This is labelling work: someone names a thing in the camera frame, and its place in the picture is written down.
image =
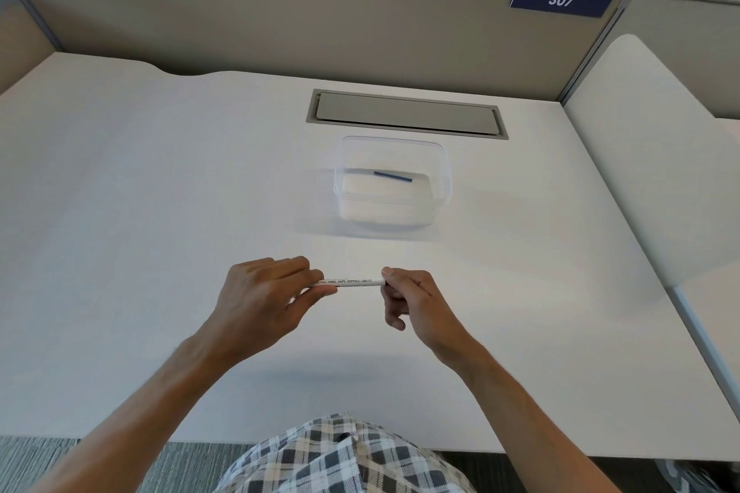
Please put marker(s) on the person's right hand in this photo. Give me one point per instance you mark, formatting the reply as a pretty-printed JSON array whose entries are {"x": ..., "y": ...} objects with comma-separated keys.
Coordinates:
[{"x": 425, "y": 313}]

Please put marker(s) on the plaid shorts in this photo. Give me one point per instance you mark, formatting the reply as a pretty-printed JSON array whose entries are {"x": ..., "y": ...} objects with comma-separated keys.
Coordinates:
[{"x": 341, "y": 461}]

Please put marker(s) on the person's left thumb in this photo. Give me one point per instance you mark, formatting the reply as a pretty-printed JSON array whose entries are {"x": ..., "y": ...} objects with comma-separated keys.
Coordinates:
[{"x": 313, "y": 292}]

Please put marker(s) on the white side divider panel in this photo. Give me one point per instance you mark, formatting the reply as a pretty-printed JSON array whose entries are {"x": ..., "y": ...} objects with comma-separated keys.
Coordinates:
[{"x": 653, "y": 163}]

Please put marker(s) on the person's right thumb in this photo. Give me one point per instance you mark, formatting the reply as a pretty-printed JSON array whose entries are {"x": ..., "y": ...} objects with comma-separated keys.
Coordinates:
[{"x": 403, "y": 275}]

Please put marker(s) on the beige side partition panel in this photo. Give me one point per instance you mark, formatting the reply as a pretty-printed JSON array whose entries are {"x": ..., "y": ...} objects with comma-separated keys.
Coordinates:
[{"x": 20, "y": 42}]

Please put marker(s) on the white pen with print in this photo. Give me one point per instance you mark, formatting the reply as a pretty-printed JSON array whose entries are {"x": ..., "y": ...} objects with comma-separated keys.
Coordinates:
[{"x": 354, "y": 282}]

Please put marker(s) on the person's right forearm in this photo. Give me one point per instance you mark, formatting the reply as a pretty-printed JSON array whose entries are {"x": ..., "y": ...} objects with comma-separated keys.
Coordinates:
[{"x": 520, "y": 423}]

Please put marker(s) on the grey sneaker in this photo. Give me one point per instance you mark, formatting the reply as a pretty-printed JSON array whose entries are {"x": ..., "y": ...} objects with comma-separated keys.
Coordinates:
[{"x": 688, "y": 478}]

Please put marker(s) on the beige desk partition panel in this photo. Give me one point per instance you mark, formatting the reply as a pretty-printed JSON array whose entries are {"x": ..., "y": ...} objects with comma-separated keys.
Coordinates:
[{"x": 277, "y": 19}]

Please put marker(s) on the person's left forearm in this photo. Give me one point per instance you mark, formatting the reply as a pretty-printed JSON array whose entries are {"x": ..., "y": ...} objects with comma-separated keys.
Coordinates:
[{"x": 144, "y": 417}]

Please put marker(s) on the clear plastic container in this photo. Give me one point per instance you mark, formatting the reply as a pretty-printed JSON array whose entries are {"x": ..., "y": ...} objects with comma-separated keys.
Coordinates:
[{"x": 393, "y": 204}]

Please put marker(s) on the blue pen cap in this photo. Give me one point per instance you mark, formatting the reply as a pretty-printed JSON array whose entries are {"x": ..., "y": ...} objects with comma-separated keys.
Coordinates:
[{"x": 393, "y": 176}]

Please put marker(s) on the person's left hand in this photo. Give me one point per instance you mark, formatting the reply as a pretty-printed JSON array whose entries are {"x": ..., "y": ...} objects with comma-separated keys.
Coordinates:
[{"x": 254, "y": 302}]

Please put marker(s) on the beige neighbouring partition panel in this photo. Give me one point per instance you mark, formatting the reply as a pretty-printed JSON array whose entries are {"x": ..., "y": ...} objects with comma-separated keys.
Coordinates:
[{"x": 688, "y": 53}]

